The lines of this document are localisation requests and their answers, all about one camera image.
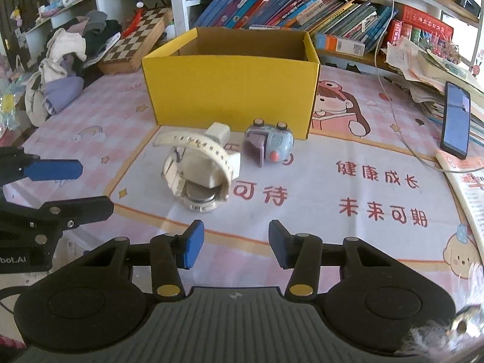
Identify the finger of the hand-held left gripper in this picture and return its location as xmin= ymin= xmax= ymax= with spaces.
xmin=0 ymin=147 xmax=84 ymax=189
xmin=0 ymin=196 xmax=114 ymax=232

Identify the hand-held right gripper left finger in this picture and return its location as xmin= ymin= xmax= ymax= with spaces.
xmin=81 ymin=219 xmax=205 ymax=299

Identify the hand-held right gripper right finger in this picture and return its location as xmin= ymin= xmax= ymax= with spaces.
xmin=268 ymin=219 xmax=397 ymax=299

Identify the cream wrist watch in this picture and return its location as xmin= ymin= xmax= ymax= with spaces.
xmin=153 ymin=122 xmax=242 ymax=213

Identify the yellow cardboard box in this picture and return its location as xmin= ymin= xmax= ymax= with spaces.
xmin=142 ymin=27 xmax=321 ymax=140

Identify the pile of clothes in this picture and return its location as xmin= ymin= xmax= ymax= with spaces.
xmin=25 ymin=11 xmax=123 ymax=127

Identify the pink checked printed tablecloth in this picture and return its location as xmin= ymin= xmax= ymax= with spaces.
xmin=0 ymin=62 xmax=484 ymax=299

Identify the blue-grey toy car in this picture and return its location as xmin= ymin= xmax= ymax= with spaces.
xmin=244 ymin=118 xmax=295 ymax=168

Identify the wooden chessboard box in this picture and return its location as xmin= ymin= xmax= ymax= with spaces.
xmin=97 ymin=7 xmax=175 ymax=75

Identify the red plastic toy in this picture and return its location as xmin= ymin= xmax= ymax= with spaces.
xmin=123 ymin=2 xmax=146 ymax=38

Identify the orange printed booklet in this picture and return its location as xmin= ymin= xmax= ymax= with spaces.
xmin=435 ymin=149 xmax=484 ymax=250

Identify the orange and white carton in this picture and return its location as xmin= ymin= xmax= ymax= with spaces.
xmin=315 ymin=33 xmax=367 ymax=55

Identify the black smartphone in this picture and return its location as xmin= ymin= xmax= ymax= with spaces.
xmin=440 ymin=81 xmax=472 ymax=159

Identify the pile of papers and books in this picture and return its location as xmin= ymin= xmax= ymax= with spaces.
xmin=384 ymin=38 xmax=484 ymax=140

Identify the row of colourful books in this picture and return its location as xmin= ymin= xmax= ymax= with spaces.
xmin=193 ymin=0 xmax=397 ymax=51

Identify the red thick dictionary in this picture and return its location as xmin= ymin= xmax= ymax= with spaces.
xmin=386 ymin=5 xmax=454 ymax=51

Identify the black small device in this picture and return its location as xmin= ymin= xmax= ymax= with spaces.
xmin=456 ymin=0 xmax=482 ymax=16

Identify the long white cable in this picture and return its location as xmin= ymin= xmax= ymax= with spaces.
xmin=372 ymin=0 xmax=449 ymax=172

